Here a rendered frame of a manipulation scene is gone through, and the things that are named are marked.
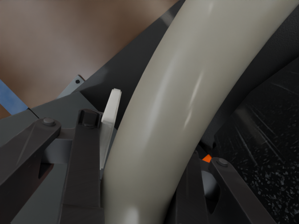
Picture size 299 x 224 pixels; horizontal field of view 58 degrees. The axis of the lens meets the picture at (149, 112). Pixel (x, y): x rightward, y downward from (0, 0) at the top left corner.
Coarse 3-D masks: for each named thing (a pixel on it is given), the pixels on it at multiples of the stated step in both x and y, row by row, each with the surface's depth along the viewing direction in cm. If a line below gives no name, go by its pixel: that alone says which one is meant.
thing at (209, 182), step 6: (204, 162) 15; (204, 168) 14; (204, 174) 14; (210, 174) 14; (204, 180) 14; (210, 180) 14; (204, 186) 14; (210, 186) 14; (216, 186) 14; (210, 192) 14; (216, 192) 14; (210, 198) 14; (216, 198) 14
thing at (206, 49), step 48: (192, 0) 8; (240, 0) 8; (288, 0) 8; (192, 48) 8; (240, 48) 8; (144, 96) 9; (192, 96) 8; (144, 144) 9; (192, 144) 9; (144, 192) 9
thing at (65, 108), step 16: (80, 80) 122; (64, 96) 109; (80, 96) 120; (32, 112) 85; (48, 112) 92; (64, 112) 100; (0, 128) 70; (16, 128) 75; (0, 144) 66; (48, 176) 71; (64, 176) 76; (48, 192) 67; (32, 208) 60; (48, 208) 64
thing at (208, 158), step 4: (200, 144) 118; (196, 148) 116; (200, 148) 116; (200, 152) 116; (204, 152) 115; (200, 156) 116; (204, 156) 115; (208, 156) 115; (204, 160) 115; (208, 160) 115
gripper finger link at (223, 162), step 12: (216, 168) 13; (228, 168) 14; (216, 180) 13; (228, 180) 13; (240, 180) 13; (228, 192) 12; (240, 192) 12; (252, 192) 12; (216, 204) 14; (228, 204) 12; (240, 204) 11; (252, 204) 11; (216, 216) 12; (228, 216) 12; (240, 216) 11; (252, 216) 10; (264, 216) 11
